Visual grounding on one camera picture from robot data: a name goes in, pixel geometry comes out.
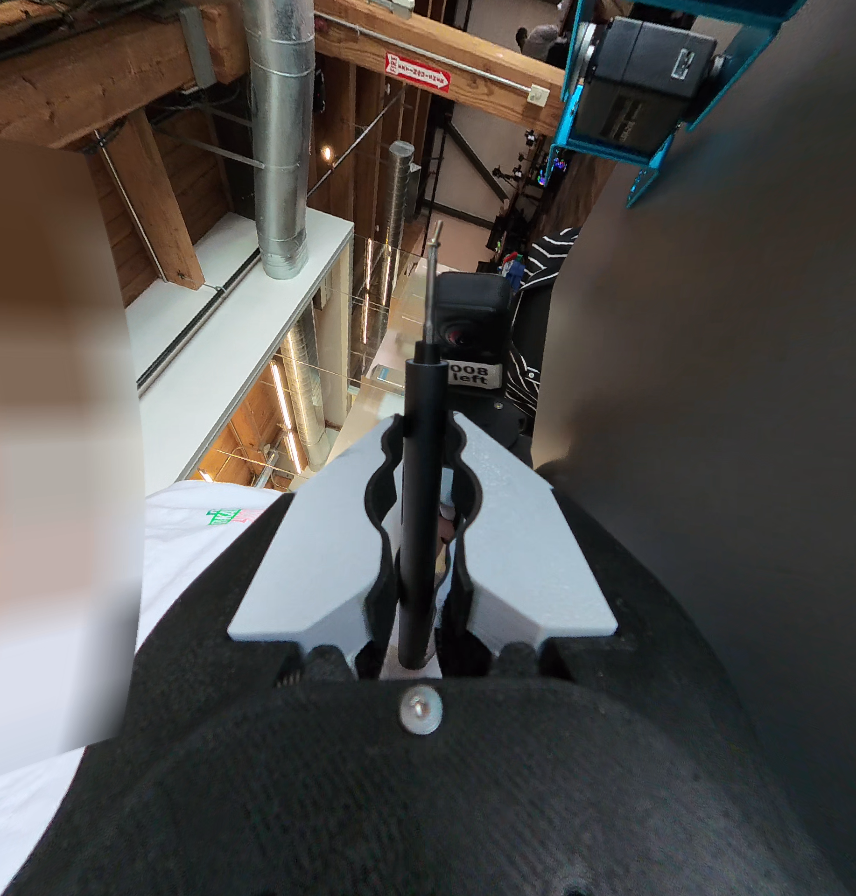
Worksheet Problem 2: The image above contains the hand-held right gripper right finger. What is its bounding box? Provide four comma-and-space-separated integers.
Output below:
435, 413, 620, 672

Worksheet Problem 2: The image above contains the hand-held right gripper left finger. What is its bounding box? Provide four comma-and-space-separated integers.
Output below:
227, 413, 409, 679

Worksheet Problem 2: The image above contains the black screwdriver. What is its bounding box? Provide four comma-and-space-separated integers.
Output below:
397, 238, 449, 671

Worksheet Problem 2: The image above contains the wooden ceiling beam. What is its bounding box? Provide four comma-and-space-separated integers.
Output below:
315, 0, 568, 119

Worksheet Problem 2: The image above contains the slim silver duct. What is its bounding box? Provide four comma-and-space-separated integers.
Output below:
386, 140, 416, 263

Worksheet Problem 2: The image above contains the ribbed silver duct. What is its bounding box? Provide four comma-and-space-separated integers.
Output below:
284, 325, 331, 476

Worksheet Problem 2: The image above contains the red wall sign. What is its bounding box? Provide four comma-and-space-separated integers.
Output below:
385, 50, 452, 94

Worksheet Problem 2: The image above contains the large silver duct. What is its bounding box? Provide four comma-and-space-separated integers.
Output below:
242, 0, 318, 282

